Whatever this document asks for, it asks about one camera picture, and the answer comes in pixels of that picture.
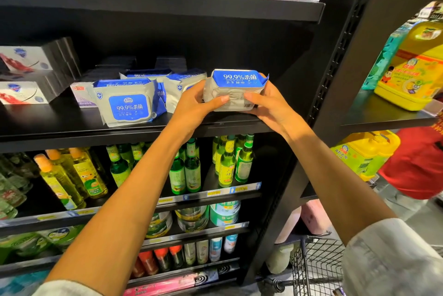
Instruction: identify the person's right hand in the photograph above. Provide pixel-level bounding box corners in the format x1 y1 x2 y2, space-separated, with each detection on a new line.
242 74 305 140

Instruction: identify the person's right forearm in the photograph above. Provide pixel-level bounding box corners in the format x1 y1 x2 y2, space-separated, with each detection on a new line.
287 125 397 245

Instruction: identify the black store shelf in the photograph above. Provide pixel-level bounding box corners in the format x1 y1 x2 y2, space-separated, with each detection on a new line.
0 0 443 296

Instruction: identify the long pink packet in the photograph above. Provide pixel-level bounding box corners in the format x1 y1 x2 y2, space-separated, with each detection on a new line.
123 268 219 296

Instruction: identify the row of white small bottles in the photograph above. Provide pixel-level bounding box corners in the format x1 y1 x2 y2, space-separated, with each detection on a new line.
183 233 239 266

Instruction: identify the single blue label wipe pack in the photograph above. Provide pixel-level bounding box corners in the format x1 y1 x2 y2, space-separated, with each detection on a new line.
92 78 167 128
203 68 269 112
159 69 209 113
121 69 174 82

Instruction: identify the row of green yellow bottles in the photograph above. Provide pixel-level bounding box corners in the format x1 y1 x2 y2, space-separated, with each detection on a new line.
33 133 256 210

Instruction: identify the row of white red soap boxes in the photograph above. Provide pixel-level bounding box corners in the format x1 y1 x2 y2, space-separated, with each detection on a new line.
0 36 82 105

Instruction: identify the person's left forearm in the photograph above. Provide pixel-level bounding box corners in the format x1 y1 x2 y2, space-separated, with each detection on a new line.
45 129 198 293

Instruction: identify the cream white pouch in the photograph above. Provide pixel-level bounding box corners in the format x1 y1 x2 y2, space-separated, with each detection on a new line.
265 242 295 274

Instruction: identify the black wire shopping cart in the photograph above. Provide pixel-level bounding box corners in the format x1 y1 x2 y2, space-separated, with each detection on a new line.
263 236 345 296

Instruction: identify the green lidded wipe tub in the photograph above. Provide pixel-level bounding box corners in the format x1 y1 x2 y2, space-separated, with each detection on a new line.
0 231 53 262
175 206 210 232
145 211 174 239
42 225 85 248
209 200 242 227

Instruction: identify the person's left hand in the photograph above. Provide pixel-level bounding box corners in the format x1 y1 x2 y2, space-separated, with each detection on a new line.
168 79 231 142

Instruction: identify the row of white pink soap boxes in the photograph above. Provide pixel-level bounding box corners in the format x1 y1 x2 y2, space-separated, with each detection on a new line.
71 57 138 108

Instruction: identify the yellow detergent jug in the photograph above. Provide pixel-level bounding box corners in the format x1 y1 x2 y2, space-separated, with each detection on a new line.
331 131 401 182

